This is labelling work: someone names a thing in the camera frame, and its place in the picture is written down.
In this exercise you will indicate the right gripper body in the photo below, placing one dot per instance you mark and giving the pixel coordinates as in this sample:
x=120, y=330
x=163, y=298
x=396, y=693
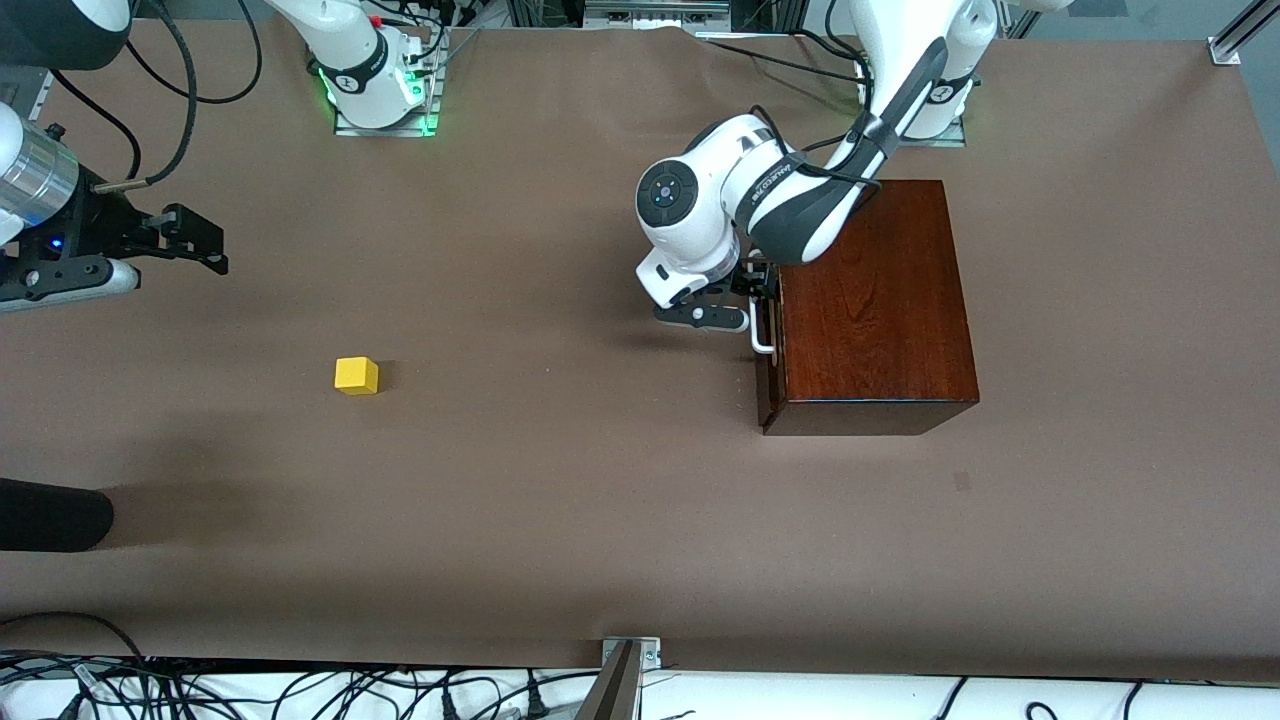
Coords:
x=104, y=224

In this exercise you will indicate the light unfinished wooden drawer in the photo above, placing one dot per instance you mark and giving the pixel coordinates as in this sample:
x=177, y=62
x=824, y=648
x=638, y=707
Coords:
x=770, y=390

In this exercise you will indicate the yellow wooden block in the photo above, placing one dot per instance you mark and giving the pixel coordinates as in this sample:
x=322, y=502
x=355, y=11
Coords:
x=356, y=375

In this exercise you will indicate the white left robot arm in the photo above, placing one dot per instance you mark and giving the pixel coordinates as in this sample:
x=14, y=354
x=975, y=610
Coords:
x=700, y=190

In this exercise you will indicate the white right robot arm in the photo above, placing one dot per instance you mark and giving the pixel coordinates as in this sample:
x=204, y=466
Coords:
x=350, y=50

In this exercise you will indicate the dark red-brown wooden cabinet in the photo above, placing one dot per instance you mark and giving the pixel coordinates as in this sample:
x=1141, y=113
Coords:
x=880, y=320

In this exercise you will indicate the grey equipment box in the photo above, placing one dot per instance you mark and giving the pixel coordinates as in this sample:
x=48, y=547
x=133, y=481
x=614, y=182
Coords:
x=650, y=10

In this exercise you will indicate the brown table cover sheet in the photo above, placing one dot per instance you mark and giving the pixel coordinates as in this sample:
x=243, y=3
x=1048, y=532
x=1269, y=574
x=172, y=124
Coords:
x=500, y=500

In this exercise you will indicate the black foam cylinder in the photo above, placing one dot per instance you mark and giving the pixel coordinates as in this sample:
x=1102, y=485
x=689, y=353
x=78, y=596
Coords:
x=50, y=515

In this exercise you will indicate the aluminium corner profile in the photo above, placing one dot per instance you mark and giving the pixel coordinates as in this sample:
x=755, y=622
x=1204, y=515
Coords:
x=1240, y=35

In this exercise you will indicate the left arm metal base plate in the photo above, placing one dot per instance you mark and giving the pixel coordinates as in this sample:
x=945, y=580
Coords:
x=940, y=135

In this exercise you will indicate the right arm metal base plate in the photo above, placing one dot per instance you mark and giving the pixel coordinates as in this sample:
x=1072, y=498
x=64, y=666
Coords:
x=425, y=110

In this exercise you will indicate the silver metal bracket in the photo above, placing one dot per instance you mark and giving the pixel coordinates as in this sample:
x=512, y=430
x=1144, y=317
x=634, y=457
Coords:
x=650, y=652

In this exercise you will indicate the dark aluminium post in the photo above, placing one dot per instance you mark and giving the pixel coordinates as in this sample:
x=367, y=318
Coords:
x=612, y=690

